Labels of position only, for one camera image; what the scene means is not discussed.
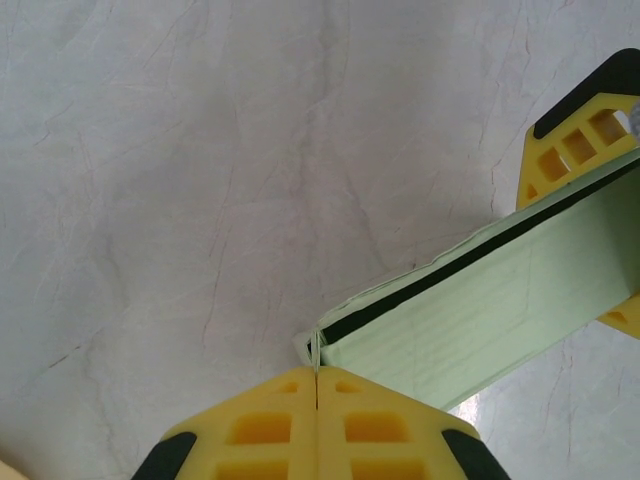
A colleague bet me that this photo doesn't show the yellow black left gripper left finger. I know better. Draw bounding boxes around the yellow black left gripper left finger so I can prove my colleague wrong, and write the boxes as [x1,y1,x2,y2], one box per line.
[130,366,320,480]

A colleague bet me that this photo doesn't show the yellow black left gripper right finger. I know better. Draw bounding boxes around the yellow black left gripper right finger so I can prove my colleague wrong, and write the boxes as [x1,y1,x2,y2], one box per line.
[316,366,512,480]

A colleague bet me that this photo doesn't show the green paper box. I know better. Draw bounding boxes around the green paper box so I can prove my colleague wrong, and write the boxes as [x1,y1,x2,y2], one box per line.
[292,149,640,414]

